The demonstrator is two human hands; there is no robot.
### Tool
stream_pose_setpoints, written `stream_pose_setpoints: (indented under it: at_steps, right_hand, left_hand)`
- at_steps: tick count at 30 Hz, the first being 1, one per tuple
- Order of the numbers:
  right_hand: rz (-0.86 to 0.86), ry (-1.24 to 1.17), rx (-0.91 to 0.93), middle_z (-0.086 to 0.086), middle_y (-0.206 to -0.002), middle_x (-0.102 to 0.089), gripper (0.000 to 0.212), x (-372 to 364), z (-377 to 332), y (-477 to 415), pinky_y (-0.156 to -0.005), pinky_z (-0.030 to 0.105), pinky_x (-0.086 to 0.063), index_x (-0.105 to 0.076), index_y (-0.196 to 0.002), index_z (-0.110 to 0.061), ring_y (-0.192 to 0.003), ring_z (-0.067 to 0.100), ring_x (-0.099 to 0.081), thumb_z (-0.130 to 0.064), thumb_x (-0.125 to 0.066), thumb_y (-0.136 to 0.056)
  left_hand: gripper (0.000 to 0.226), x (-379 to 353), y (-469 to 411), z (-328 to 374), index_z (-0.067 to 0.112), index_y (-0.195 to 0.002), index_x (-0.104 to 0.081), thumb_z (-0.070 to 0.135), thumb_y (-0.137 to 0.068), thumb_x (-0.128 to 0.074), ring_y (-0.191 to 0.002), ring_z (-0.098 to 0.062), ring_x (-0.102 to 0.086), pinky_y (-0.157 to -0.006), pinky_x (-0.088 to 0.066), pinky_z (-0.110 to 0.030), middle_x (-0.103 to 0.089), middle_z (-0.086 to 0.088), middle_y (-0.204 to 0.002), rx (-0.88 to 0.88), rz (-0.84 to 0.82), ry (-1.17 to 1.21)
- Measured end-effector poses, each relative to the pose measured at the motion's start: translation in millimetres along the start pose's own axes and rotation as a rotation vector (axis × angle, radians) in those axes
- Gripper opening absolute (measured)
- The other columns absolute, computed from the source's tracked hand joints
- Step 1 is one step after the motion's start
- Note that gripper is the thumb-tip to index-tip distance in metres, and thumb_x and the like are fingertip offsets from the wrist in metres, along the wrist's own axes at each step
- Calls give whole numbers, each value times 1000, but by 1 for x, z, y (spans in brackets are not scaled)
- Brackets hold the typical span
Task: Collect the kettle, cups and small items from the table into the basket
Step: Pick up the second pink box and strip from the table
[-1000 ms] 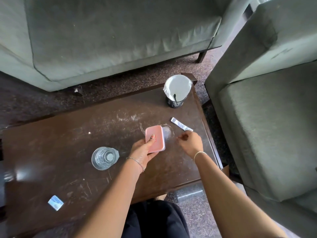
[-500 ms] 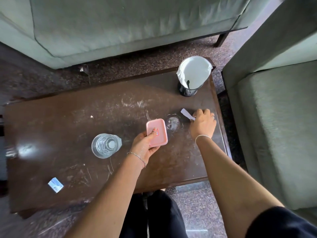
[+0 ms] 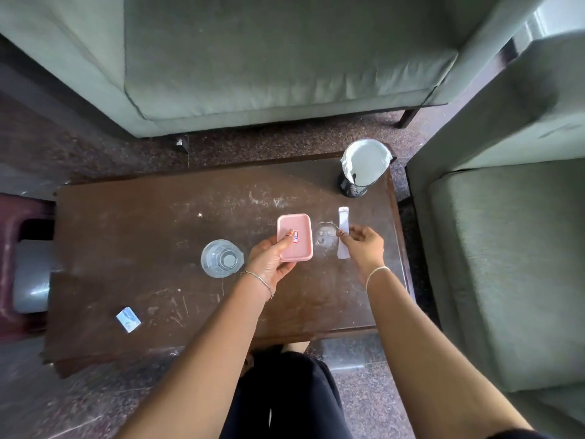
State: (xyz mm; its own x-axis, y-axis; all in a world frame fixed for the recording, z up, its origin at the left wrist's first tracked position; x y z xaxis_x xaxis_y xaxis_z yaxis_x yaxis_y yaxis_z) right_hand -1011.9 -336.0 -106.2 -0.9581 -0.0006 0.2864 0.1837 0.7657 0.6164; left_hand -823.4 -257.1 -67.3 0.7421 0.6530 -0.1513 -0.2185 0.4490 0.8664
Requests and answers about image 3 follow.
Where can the maroon plastic stool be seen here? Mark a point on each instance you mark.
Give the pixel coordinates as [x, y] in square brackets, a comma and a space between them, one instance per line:
[18, 214]

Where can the clear drinking glass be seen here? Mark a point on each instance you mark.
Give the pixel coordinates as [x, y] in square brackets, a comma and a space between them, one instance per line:
[221, 259]

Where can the grey fabric armchair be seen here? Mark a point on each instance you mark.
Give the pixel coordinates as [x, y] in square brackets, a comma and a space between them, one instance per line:
[507, 214]

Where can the person's right thumb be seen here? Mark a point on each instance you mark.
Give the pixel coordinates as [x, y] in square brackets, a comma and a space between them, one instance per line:
[348, 242]

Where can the grey fabric sofa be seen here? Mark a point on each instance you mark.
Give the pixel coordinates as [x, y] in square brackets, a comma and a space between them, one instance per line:
[274, 54]

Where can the person's left forearm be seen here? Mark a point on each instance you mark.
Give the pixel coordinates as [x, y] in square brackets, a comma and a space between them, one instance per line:
[201, 361]

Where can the white thread wristband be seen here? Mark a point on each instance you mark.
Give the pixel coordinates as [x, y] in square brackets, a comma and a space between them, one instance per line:
[377, 273]

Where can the small blue white sachet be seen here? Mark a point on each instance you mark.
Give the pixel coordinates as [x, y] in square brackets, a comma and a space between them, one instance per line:
[127, 319]

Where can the person's left hand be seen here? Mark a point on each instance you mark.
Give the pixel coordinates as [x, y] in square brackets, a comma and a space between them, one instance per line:
[266, 258]

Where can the black mesh bin white liner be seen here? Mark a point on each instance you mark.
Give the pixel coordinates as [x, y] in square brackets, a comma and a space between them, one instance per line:
[365, 166]

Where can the pink plastic container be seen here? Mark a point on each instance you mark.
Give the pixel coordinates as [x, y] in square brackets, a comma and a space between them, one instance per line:
[297, 230]

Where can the person's right forearm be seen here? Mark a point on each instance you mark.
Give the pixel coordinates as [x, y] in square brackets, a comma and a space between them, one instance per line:
[434, 361]

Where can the person's bare foot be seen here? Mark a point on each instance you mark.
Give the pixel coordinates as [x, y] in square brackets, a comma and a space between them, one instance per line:
[292, 348]

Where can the white sachet strip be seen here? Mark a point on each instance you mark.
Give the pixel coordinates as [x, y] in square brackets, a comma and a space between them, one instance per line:
[342, 217]

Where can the person's left fingers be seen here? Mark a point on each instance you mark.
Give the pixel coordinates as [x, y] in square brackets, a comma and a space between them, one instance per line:
[282, 240]

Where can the person's black trousers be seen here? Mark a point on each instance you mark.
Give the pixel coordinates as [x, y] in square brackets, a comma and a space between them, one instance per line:
[283, 397]

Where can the person's right hand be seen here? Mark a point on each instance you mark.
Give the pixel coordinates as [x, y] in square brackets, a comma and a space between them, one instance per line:
[368, 251]

